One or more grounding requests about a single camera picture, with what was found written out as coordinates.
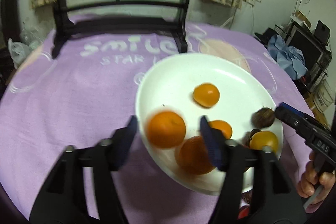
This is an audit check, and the yellow green round fruit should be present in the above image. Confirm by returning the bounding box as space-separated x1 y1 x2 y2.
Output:
249 131 279 153

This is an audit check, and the small orange kumquat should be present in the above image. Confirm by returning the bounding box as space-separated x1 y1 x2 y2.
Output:
209 120 232 139
193 83 221 108

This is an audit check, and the orange mandarin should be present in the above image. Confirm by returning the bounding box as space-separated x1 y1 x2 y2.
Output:
175 136 215 175
145 111 186 149

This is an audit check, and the smooth dark red plum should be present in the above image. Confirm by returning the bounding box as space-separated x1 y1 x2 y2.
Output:
245 128 261 147

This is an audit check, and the person's right hand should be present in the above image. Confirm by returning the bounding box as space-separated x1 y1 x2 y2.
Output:
297 151 335 206

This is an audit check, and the dark mottled passion fruit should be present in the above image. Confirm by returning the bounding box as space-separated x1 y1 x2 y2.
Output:
251 107 275 128

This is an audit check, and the red cherry tomato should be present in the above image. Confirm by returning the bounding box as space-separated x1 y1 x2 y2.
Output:
238 205 249 219

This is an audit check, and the blue cloth pile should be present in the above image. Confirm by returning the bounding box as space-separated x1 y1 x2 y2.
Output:
267 35 307 80

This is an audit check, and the purple tablecloth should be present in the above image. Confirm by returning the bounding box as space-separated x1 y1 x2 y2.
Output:
0 13 316 224

